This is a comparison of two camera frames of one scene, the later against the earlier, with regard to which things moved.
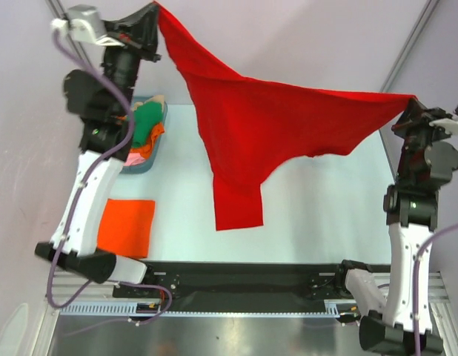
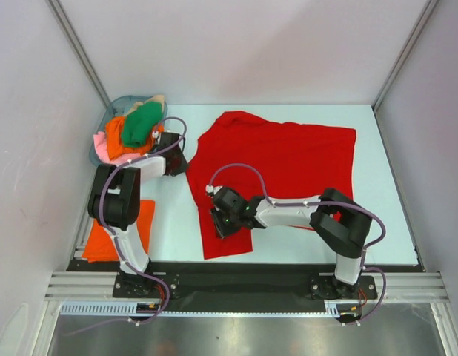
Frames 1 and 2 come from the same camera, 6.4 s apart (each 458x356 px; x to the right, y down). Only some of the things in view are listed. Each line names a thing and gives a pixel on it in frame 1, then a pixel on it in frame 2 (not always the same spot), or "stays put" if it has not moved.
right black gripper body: [424, 133] -> [227, 224]
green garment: [146, 116] stays put
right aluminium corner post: [409, 46] stays put
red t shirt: [259, 129] -> [264, 159]
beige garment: [156, 98] stays put
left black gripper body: [127, 57] -> [180, 164]
